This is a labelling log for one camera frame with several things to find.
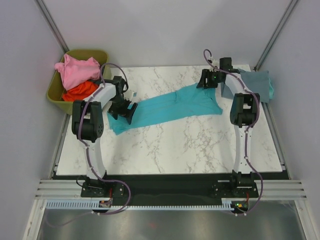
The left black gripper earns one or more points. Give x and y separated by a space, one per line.
125 112

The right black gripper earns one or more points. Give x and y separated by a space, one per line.
206 74

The turquoise t shirt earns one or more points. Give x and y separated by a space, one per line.
186 102

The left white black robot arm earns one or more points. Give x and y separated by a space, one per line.
87 124

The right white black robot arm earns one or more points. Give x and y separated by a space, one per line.
244 114

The orange t shirt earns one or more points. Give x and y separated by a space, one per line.
80 92

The folded grey t shirt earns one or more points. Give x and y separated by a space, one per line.
257 82

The pink t shirt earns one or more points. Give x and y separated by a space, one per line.
74 72

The folded light teal t shirt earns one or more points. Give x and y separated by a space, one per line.
271 89

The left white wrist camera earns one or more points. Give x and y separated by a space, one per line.
130 95

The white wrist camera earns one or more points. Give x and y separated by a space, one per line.
130 95
214 62

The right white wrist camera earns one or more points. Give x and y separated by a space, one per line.
214 62

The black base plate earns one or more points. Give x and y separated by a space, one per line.
175 189

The white slotted cable duct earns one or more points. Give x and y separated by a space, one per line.
99 205

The right grey frame post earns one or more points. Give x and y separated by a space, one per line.
276 33

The grey metal frame post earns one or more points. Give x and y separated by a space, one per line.
52 25

